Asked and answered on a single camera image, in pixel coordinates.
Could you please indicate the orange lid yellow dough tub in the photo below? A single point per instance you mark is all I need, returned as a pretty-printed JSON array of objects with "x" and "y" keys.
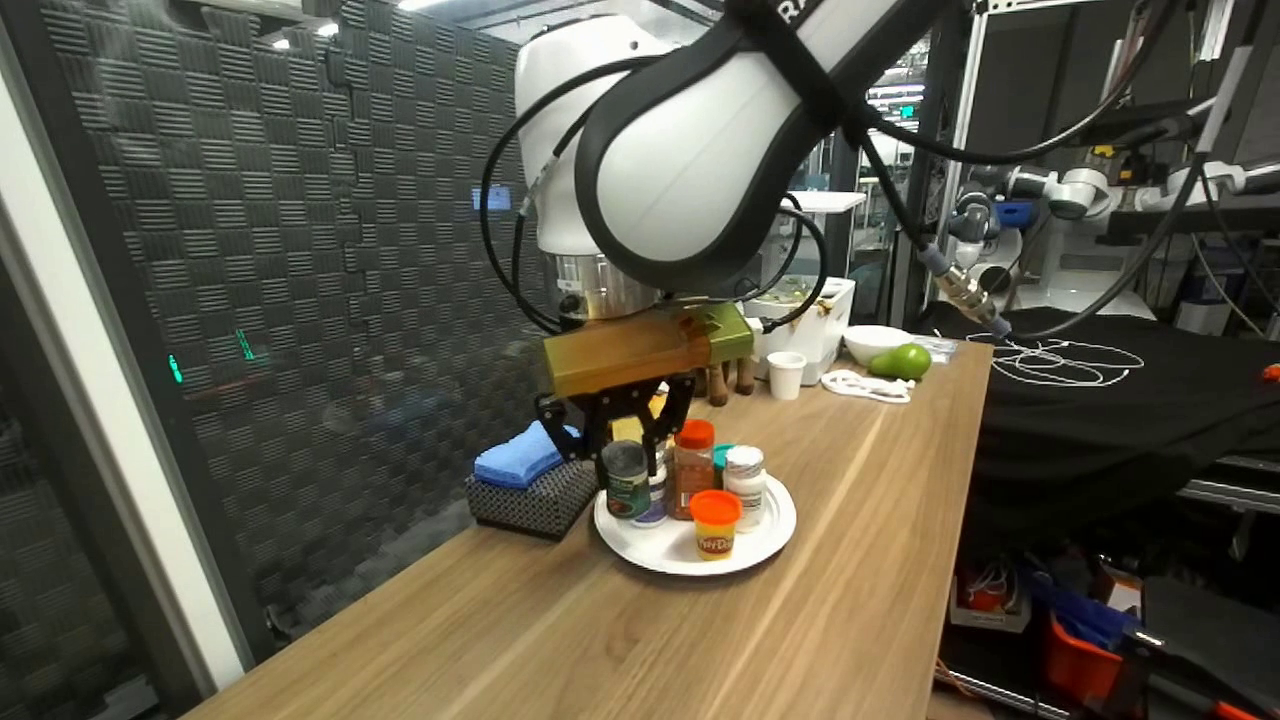
[{"x": 714, "y": 517}]

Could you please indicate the blue sponge cloth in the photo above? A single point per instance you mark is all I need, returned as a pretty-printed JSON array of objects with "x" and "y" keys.
[{"x": 513, "y": 463}]

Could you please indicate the orange cap spice bottle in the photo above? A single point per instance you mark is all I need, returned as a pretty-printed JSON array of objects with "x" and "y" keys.
[{"x": 690, "y": 474}]

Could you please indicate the teal lid dough tub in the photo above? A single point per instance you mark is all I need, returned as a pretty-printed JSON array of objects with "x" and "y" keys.
[{"x": 719, "y": 458}]

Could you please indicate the white crumpled wrapper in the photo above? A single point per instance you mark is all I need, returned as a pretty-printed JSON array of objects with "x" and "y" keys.
[{"x": 863, "y": 384}]

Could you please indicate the white round plate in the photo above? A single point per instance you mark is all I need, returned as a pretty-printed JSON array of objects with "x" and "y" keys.
[{"x": 681, "y": 547}]

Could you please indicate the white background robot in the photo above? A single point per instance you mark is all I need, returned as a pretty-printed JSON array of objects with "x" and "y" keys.
[{"x": 993, "y": 232}]

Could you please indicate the black table cloth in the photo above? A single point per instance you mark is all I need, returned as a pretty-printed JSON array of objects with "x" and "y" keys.
[{"x": 1173, "y": 400}]

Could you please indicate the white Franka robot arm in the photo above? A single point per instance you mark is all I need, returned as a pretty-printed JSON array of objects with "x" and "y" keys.
[{"x": 694, "y": 145}]

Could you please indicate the white planter light hood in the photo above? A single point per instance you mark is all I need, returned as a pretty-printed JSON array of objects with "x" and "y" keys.
[{"x": 835, "y": 203}]

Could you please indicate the olive brown wrist camera box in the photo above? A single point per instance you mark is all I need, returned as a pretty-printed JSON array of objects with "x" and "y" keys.
[{"x": 624, "y": 351}]

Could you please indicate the white paper cup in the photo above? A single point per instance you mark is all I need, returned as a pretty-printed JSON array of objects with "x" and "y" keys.
[{"x": 787, "y": 376}]

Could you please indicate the tin food can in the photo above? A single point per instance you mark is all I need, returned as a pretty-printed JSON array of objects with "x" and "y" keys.
[{"x": 624, "y": 482}]

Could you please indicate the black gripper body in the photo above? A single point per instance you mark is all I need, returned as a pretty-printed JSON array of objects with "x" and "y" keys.
[{"x": 621, "y": 400}]

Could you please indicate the white bowl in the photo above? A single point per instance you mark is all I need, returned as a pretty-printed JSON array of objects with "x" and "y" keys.
[{"x": 866, "y": 341}]

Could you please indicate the grey foam block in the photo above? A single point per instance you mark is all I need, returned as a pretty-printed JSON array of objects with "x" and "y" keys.
[{"x": 524, "y": 509}]

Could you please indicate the white pill bottle grey label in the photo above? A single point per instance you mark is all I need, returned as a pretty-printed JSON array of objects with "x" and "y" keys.
[{"x": 745, "y": 478}]

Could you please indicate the red storage bin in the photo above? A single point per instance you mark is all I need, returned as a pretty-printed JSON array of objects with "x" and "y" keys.
[{"x": 1080, "y": 662}]

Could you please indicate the green toy avocado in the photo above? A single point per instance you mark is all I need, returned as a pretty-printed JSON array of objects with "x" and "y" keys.
[{"x": 905, "y": 363}]

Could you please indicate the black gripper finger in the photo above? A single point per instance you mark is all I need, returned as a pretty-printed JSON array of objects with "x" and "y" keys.
[
  {"x": 577, "y": 436},
  {"x": 666, "y": 427}
]

